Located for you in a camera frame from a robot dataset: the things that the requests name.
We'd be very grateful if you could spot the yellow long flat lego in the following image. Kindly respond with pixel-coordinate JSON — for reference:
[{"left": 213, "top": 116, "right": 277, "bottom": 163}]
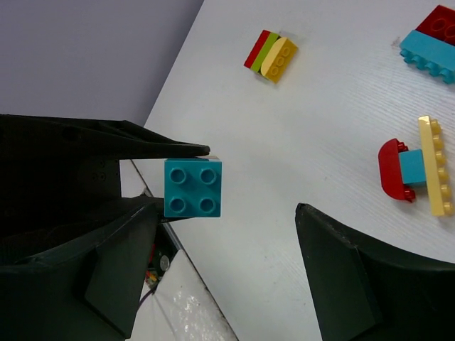
[{"left": 418, "top": 115, "right": 454, "bottom": 217}]

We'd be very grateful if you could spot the blue long lego brick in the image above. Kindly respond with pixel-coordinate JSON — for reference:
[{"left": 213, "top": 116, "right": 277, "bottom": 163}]
[{"left": 400, "top": 30, "right": 454, "bottom": 84}]

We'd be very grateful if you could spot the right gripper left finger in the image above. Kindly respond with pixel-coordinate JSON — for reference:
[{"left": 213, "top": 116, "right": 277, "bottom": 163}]
[{"left": 1, "top": 203, "right": 157, "bottom": 340}]

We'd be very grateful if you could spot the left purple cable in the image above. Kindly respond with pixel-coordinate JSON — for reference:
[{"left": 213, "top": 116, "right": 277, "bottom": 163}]
[{"left": 136, "top": 283, "right": 159, "bottom": 310}]

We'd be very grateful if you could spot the blue small lego brick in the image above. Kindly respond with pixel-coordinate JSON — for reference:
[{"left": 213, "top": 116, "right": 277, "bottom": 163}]
[{"left": 164, "top": 158, "right": 223, "bottom": 218}]

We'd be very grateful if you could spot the yellow curved lego brick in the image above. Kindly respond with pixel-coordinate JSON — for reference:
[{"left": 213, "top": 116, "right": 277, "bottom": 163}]
[{"left": 260, "top": 37, "right": 298, "bottom": 83}]

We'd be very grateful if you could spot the blue small square lego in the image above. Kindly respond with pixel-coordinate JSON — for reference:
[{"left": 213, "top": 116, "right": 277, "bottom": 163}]
[{"left": 399, "top": 149, "right": 427, "bottom": 187}]

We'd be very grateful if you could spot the red four-stud lego brick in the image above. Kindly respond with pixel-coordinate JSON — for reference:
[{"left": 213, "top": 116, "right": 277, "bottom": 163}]
[{"left": 244, "top": 30, "right": 271, "bottom": 68}]

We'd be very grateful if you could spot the green long lego brick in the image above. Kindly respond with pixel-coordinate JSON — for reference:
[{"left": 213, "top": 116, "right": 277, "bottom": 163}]
[{"left": 250, "top": 32, "right": 279, "bottom": 73}]

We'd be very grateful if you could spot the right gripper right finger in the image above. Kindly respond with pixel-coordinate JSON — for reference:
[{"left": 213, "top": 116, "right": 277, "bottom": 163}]
[{"left": 295, "top": 203, "right": 454, "bottom": 340}]

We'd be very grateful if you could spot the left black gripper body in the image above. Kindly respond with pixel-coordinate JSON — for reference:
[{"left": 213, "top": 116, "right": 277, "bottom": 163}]
[{"left": 1, "top": 157, "right": 162, "bottom": 265}]

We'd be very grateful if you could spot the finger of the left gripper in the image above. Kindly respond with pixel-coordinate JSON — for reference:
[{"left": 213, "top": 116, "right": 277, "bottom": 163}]
[{"left": 1, "top": 114, "right": 210, "bottom": 160}]

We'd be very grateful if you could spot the red curved lego brick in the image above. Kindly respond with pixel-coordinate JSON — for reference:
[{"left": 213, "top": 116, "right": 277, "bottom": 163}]
[{"left": 378, "top": 139, "right": 416, "bottom": 202}]

